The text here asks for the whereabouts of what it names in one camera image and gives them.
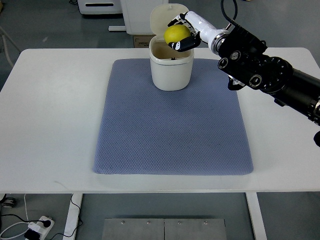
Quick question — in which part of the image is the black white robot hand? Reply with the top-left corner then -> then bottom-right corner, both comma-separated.
166,11 -> 229,54

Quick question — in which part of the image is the yellow lemon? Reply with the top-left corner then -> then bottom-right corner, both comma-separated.
163,24 -> 191,44

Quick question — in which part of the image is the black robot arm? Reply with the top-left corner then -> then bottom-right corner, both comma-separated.
216,10 -> 320,124

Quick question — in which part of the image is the white trash bin with lid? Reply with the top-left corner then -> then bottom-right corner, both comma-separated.
149,3 -> 194,91

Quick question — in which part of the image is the cardboard box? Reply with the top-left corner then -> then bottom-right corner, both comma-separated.
133,34 -> 154,48

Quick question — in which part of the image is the white cabinet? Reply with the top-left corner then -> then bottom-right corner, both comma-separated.
108,0 -> 169,35

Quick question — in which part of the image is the blue quilted mat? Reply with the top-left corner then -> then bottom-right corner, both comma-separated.
93,59 -> 254,176

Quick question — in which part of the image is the white machine with slot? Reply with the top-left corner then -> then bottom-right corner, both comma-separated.
77,0 -> 122,15

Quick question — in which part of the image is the right white table leg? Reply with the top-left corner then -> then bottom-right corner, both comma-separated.
245,192 -> 267,240

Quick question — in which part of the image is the white table leg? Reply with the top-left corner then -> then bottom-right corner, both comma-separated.
245,192 -> 267,240
62,193 -> 83,240

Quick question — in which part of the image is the left white table leg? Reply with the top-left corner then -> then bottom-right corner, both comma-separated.
62,193 -> 83,240

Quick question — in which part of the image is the white power strip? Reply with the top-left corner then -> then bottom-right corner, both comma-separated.
23,216 -> 55,240

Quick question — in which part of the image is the caster wheel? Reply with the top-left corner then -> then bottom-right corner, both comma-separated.
0,194 -> 17,208

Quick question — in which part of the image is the metal base plate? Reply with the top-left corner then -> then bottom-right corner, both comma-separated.
102,218 -> 227,240

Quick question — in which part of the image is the black power cable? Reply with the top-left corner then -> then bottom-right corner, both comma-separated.
0,193 -> 84,240

